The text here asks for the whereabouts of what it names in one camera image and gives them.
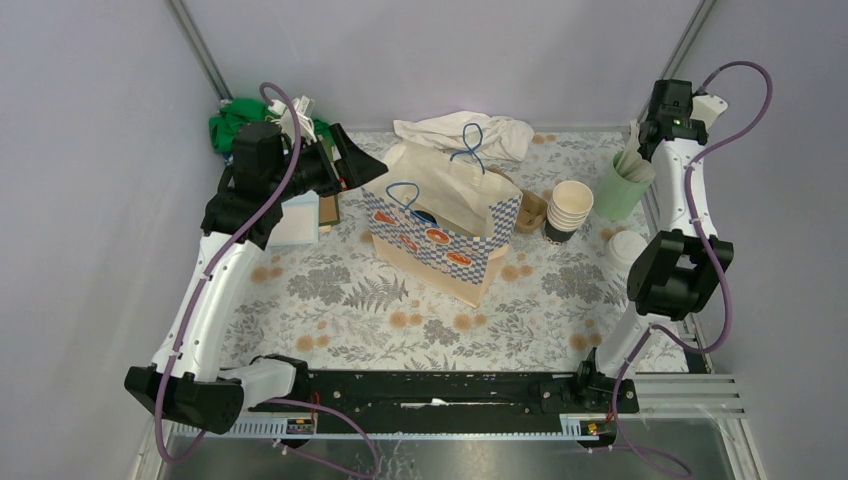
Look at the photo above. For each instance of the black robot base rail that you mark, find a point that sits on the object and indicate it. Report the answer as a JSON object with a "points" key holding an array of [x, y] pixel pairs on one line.
{"points": [[461, 402]]}

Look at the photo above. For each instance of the stack of black paper cups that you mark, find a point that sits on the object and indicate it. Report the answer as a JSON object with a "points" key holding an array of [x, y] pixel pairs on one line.
{"points": [[568, 208]]}

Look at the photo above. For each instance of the green straw holder cup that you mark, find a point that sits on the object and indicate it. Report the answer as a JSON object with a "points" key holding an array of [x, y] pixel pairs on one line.
{"points": [[614, 197]]}

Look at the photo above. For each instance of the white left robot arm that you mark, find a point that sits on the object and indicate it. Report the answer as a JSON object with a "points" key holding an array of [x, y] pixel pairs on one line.
{"points": [[184, 383]]}

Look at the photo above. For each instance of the white cloth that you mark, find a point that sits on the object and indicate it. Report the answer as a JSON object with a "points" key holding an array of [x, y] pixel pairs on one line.
{"points": [[500, 137]]}

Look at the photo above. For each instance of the stack of brown cup carriers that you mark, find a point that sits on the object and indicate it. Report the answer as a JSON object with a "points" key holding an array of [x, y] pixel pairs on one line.
{"points": [[532, 210]]}

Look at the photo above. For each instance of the light blue paper bag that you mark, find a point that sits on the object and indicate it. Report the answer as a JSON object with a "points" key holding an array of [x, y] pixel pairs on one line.
{"points": [[299, 224]]}

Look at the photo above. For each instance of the bundle of white wrapped straws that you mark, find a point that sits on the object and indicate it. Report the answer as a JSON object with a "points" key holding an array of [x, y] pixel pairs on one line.
{"points": [[629, 164]]}

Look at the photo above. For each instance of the black coffee lid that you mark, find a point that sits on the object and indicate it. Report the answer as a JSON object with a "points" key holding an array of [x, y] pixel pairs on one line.
{"points": [[425, 216]]}

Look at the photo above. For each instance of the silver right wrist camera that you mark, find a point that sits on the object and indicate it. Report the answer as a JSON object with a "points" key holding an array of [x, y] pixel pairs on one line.
{"points": [[708, 108]]}

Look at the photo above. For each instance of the floral tablecloth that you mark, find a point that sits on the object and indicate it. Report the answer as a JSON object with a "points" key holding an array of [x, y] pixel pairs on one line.
{"points": [[336, 305]]}

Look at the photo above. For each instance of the blue checkered paper bag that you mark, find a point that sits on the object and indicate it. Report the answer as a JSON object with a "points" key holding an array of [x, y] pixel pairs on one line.
{"points": [[475, 214]]}

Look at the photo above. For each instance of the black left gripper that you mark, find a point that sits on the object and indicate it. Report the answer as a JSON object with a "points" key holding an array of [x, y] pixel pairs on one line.
{"points": [[354, 166]]}

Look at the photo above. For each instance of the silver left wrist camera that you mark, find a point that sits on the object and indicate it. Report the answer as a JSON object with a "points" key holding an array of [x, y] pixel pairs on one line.
{"points": [[286, 119]]}

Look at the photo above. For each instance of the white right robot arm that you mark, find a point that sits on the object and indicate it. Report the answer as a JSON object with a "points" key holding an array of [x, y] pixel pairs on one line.
{"points": [[685, 262]]}

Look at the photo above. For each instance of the green cloth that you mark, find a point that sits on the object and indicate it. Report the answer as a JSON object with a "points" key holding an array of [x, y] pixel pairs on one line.
{"points": [[236, 113]]}

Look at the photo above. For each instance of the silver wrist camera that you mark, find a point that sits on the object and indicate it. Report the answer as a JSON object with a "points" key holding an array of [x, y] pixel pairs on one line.
{"points": [[286, 119], [708, 108]]}

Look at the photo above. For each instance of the stack of white lids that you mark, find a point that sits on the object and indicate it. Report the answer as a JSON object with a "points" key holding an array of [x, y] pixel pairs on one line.
{"points": [[624, 248]]}

